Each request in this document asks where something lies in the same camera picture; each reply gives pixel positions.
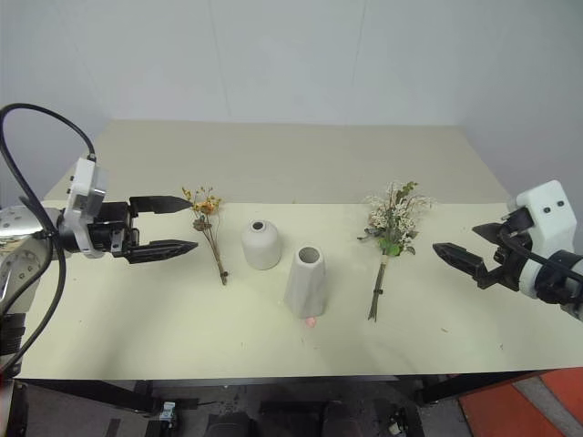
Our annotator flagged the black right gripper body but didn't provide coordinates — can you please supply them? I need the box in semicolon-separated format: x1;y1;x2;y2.
475;206;535;292

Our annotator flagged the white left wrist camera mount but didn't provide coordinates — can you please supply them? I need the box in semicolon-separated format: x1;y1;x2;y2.
63;156;109;252

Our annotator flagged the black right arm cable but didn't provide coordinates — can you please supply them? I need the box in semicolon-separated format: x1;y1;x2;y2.
497;221;583;275

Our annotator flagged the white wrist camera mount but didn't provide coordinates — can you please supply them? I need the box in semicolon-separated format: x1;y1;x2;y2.
506;178;580;256
63;156;109;252

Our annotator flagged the white and green flower bouquet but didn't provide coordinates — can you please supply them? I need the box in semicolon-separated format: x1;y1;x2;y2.
356;180;435;323

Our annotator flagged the orange floor mat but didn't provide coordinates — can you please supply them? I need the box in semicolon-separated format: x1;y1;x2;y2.
456;367;583;437

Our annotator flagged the tall faceted white vase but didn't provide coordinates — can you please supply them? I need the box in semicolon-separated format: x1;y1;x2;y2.
282;246;330;320

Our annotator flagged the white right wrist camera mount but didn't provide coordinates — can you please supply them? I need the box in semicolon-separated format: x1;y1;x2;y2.
506;178;580;256

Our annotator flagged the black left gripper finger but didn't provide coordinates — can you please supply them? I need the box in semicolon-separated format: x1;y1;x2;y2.
128;195;193;217
121;239;200;266

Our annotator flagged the dried yellow flower sprig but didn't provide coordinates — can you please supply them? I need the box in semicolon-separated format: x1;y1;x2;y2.
181;185;230;287

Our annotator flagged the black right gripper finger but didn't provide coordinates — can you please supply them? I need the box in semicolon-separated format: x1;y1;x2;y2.
472;220;508;245
431;241;496;279

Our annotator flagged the round white ceramic vase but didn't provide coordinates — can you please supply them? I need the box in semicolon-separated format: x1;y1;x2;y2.
240;218;281;271

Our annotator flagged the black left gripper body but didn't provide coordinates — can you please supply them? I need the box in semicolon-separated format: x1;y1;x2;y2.
85;202;141;260

